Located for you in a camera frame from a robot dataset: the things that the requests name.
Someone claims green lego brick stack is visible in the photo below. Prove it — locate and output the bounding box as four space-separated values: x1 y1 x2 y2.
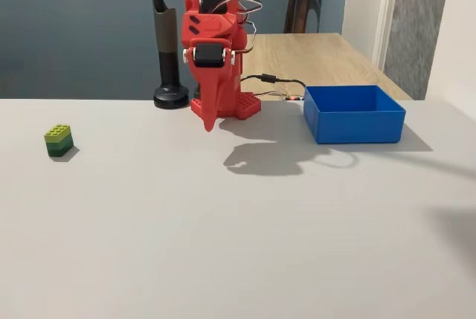
43 123 75 158

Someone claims blue plastic bin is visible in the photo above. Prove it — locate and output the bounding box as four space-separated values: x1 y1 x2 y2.
303 85 407 145

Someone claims black lamp stand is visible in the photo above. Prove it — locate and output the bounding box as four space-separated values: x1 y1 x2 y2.
150 0 190 109

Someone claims thin servo wire loop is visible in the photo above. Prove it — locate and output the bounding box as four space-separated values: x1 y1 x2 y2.
222 0 264 56

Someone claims black power cable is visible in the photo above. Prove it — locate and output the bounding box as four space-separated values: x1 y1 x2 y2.
239 73 306 91

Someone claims small circuit board with wires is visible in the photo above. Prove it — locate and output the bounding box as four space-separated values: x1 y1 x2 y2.
260 91 305 102

